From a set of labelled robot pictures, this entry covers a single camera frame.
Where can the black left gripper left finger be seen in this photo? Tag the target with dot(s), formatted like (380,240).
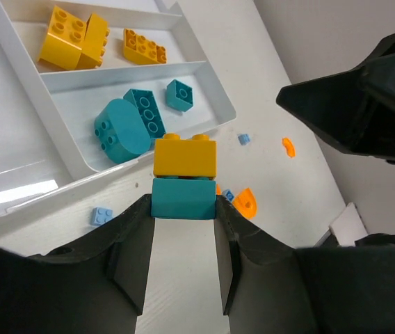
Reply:
(94,284)

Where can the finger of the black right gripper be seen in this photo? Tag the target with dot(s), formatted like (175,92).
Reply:
(351,111)

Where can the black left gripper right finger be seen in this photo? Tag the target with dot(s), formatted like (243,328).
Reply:
(267,286)

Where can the teal and yellow duplo stack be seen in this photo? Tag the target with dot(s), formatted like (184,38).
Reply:
(184,185)

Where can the teal rounded duplo block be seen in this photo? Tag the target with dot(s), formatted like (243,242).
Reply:
(121,131)

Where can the teal long duplo brick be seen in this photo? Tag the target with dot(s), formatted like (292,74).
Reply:
(149,112)

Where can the small teal duplo cube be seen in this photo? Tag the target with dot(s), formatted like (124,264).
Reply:
(179,96)

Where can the yellow long duplo brick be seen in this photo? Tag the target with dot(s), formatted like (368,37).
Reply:
(141,51)

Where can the light blue square lego plate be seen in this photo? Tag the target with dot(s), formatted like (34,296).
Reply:
(100,216)

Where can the orange half-round lego piece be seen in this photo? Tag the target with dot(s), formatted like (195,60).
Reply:
(246,204)

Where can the orange curved lego piece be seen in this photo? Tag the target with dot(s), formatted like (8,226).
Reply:
(289,147)

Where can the light blue printed lego tile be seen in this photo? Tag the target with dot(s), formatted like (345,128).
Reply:
(228,194)

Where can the light blue lego brick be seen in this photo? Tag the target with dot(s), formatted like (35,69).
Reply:
(244,139)

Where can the white divided plastic tray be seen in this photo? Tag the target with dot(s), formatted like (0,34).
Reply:
(67,102)

